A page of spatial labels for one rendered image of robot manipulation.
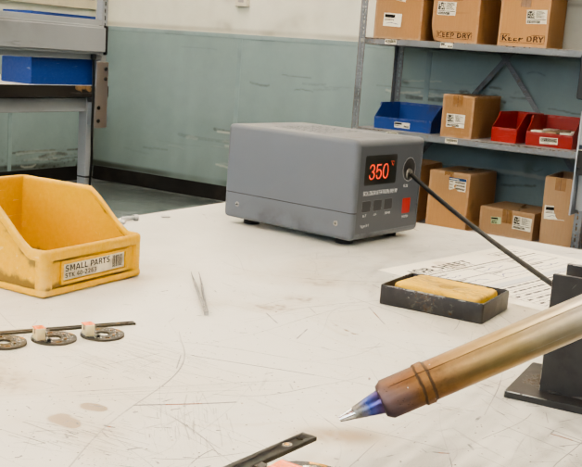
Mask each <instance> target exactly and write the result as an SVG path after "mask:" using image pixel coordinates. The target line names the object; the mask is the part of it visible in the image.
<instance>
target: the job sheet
mask: <svg viewBox="0 0 582 467"><path fill-rule="evenodd" d="M505 247H506V248H507V249H508V250H510V251H511V252H512V253H513V254H514V255H516V256H517V257H519V258H520V259H522V260H523V261H525V262H526V263H528V264H529V265H530V266H532V267H533V268H535V269H536V270H538V271H539V272H541V273H542V274H544V275H545V276H546V277H548V278H549V279H551V280H552V277H553V274H554V273H559V274H564V275H566V268H567V264H568V263H572V264H578V265H582V259H574V258H569V257H565V256H560V255H555V254H551V253H547V252H542V251H537V250H533V249H528V248H523V247H519V246H505ZM379 271H386V272H390V273H394V274H397V275H401V276H403V275H405V274H408V273H411V272H417V273H421V274H426V275H432V276H436V277H442V278H447V279H451V280H457V281H462V282H466V283H472V284H481V285H486V286H491V287H497V288H501V289H506V290H509V299H508V302H509V303H513V304H516V305H520V306H524V307H528V308H531V309H539V310H544V309H548V308H549V306H550V292H551V287H550V286H549V285H548V284H546V283H544V282H543V281H542V280H540V279H539V278H538V277H537V276H536V275H534V274H533V273H531V272H530V271H528V270H527V269H525V268H524V267H523V266H521V265H520V264H519V263H517V262H516V261H514V260H513V259H511V258H510V257H509V256H507V255H506V254H504V253H503V252H502V251H500V250H499V249H498V248H490V249H486V250H481V251H475V252H471V253H466V254H460V255H456V256H451V257H445V258H441V259H431V260H427V261H422V262H416V263H412V264H407V265H401V266H397V267H392V268H386V269H382V270H379Z"/></svg>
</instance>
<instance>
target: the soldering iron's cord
mask: <svg viewBox="0 0 582 467"><path fill-rule="evenodd" d="M410 176H411V177H412V178H413V180H414V181H416V182H417V183H418V184H419V185H421V186H422V188H423V189H424V190H425V191H426V192H428V193H429V194H430V195H431V196H432V197H433V198H435V199H436V200H437V201H438V202H439V203H440V204H442V205H443V206H444V207H445V208H447V209H448V210H449V211H450V212H452V213H453V214H454V215H455V216H456V217H458V218H459V219H460V220H461V221H463V222H464V223H465V224H467V225H468V226H469V227H471V228H472V229H473V230H474V231H476V232H477V233H478V234H480V235H481V236H482V237H484V238H485V239H486V240H488V242H489V243H491V244H492V245H493V246H495V247H496V248H498V249H499V250H500V251H502V252H503V253H504V254H506V255H507V256H509V257H510V258H511V259H513V260H514V261H516V262H517V263H519V264H520V265H521V266H523V267H524V268H525V269H527V270H528V271H530V272H531V273H533V274H534V275H536V276H537V277H538V278H539V279H540V280H542V281H543V282H544V283H546V284H548V285H549V286H550V287H551V285H552V280H551V279H549V278H548V277H546V276H545V275H544V274H542V273H541V272H539V271H538V270H536V269H535V268H533V267H532V266H530V265H529V264H528V263H526V262H525V261H523V260H522V259H520V258H519V257H517V256H516V255H514V254H513V253H512V252H511V251H510V250H508V249H507V248H506V247H504V246H503V245H501V244H500V243H499V242H497V241H496V240H494V239H493V238H492V237H490V236H489V235H488V234H486V233H485V232H483V231H482V230H481V229H479V228H478V227H477V226H476V225H474V224H473V223H472V222H470V221H469V220H467V219H466V218H465V217H464V216H463V215H462V214H461V213H460V212H458V211H457V210H456V209H455V208H453V207H452V206H451V205H449V204H448V203H447V202H446V201H445V200H443V199H442V198H441V197H440V196H438V195H437V194H436V193H435V192H434V191H433V190H432V189H430V188H429V187H428V186H427V185H426V184H425V183H423V182H422V181H421V180H420V179H419V178H418V177H417V176H416V175H415V174H413V173H411V174H410Z"/></svg>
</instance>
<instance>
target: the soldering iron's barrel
mask: <svg viewBox="0 0 582 467"><path fill-rule="evenodd" d="M581 338H582V294H581V295H579V296H577V297H573V298H571V299H568V300H566V301H564V302H562V303H560V304H558V305H555V306H553V307H550V308H548V309H544V310H542V311H541V312H538V313H536V314H534V315H531V316H529V317H527V318H524V319H522V320H520V321H518V322H514V323H512V324H510V325H507V326H505V327H503V328H500V329H499V330H497V331H494V332H492V333H489V334H486V335H483V336H481V337H479V338H476V339H475V340H473V341H470V342H468V343H466V344H463V345H461V346H458V347H455V348H453V349H451V350H449V351H446V352H444V353H442V354H439V355H437V356H435V357H433V358H431V359H428V360H425V361H422V362H420V361H418V362H416V363H413V364H412V365H411V367H409V368H407V369H404V370H402V371H400V372H396V373H394V374H391V375H389V376H388V377H385V378H383V379H381V380H379V381H378V382H377V384H376V385H375V390H376V392H377V394H378V396H379V398H380V399H381V402H382V404H383V407H384V409H385V412H386V416H387V417H392V418H397V417H399V416H401V415H403V414H405V413H408V412H410V411H412V410H416V409H418V408H421V407H422V406H424V405H431V404H433V403H436V402H437V400H438V399H441V398H443V397H446V396H448V395H450V394H453V393H455V392H458V391H460V390H462V389H464V388H466V387H468V386H471V385H474V384H477V383H479V382H481V381H484V380H486V379H487V378H490V377H492V376H494V375H497V374H499V373H501V372H505V371H507V370H510V369H511V368H513V367H516V366H518V365H521V364H523V363H525V362H528V361H530V360H533V359H535V358H537V357H540V356H542V355H544V354H547V353H549V352H551V351H553V350H555V349H557V348H560V347H563V346H566V345H568V344H570V343H573V342H575V341H576V340H579V339H581Z"/></svg>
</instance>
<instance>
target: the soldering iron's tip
mask: <svg viewBox="0 0 582 467"><path fill-rule="evenodd" d="M384 413H386V412H385V409H384V407H383V404H382V402H381V399H380V398H379V396H378V394H377V392H376V390H375V391H373V392H372V393H371V394H370V395H368V396H367V397H366V398H364V399H362V400H361V401H359V402H358V403H357V404H355V405H354V406H352V407H351V408H350V409H348V410H346V411H345V412H343V413H342V414H341V415H339V416H338V418H339V420H340V422H345V421H350V420H355V419H360V418H365V417H370V416H374V415H379V414H384Z"/></svg>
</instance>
